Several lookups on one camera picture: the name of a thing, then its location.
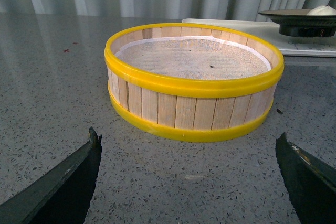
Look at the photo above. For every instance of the white steamed bun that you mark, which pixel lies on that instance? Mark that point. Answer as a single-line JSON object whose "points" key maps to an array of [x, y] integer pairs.
{"points": [[322, 11]]}

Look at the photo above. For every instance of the beige plate with black rim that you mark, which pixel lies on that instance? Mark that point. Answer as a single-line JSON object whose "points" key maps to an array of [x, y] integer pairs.
{"points": [[297, 23]]}

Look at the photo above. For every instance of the white steamer liner cloth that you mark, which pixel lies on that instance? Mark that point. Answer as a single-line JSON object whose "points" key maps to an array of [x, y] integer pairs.
{"points": [[194, 57]]}

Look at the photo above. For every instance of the white bear-print tray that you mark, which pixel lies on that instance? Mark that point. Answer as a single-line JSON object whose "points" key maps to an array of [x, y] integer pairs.
{"points": [[289, 46]]}

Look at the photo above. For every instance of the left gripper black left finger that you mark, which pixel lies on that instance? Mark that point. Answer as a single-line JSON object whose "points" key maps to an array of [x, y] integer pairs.
{"points": [[63, 194]]}

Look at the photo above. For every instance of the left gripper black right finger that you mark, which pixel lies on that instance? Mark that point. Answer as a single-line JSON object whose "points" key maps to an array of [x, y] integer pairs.
{"points": [[309, 181]]}

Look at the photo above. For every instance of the yellow-rimmed wooden steamer basket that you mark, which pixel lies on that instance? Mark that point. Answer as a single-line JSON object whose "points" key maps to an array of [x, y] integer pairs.
{"points": [[188, 109]]}

